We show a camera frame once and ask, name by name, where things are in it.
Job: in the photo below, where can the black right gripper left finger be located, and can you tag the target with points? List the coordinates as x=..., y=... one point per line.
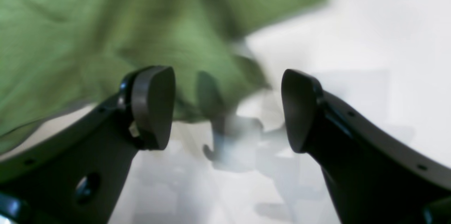
x=75, y=176

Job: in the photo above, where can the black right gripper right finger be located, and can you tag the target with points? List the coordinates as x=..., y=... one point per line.
x=371, y=177

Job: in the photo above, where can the green t-shirt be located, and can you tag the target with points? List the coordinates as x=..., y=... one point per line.
x=59, y=55

